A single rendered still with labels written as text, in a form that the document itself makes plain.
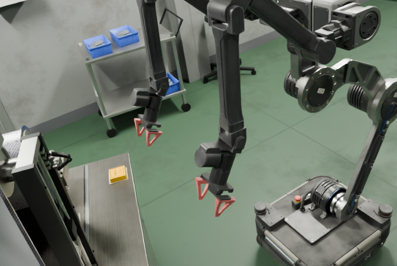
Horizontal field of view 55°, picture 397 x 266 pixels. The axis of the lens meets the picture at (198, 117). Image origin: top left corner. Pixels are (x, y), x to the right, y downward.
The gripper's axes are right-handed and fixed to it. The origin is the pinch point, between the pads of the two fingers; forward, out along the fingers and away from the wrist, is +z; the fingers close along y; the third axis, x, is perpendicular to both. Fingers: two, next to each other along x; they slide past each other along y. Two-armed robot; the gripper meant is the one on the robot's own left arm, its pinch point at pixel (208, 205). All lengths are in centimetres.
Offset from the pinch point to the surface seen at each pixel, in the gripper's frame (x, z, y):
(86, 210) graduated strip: -21, 29, -43
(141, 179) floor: 69, 81, -154
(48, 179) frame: -48.4, -4.4, -10.8
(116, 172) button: -7, 18, -54
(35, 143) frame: -53, -15, -11
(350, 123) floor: 216, -2, -96
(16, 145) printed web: -51, 1, -42
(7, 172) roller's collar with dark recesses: -57, -2, -19
